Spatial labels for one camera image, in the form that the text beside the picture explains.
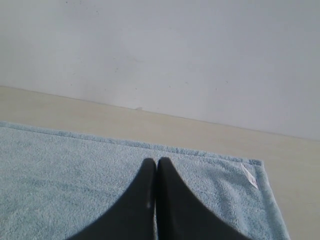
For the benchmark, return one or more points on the right gripper left finger with grey pad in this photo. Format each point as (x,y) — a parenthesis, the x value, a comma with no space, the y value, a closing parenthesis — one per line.
(131,217)

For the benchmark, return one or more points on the light blue fleece towel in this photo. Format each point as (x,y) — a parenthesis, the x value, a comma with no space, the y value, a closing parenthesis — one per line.
(53,183)

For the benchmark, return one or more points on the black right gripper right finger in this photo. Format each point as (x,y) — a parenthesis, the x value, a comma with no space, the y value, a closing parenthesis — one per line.
(180,215)

